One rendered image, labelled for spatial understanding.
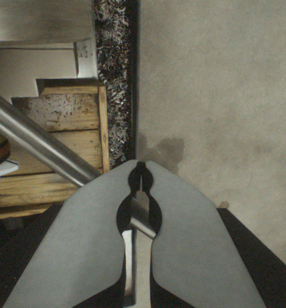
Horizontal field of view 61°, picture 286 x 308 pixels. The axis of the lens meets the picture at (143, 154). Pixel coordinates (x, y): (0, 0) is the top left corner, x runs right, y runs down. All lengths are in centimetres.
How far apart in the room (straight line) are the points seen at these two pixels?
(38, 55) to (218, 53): 137
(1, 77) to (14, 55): 3
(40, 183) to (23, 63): 37
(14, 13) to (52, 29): 3
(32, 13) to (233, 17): 146
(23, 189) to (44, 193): 5
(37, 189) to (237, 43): 136
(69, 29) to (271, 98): 171
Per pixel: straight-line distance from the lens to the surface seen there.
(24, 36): 21
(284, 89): 192
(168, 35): 147
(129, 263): 77
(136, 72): 83
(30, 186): 63
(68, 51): 30
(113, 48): 80
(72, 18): 24
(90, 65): 54
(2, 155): 35
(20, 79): 31
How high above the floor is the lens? 140
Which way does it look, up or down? 60 degrees down
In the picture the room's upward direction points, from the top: 155 degrees clockwise
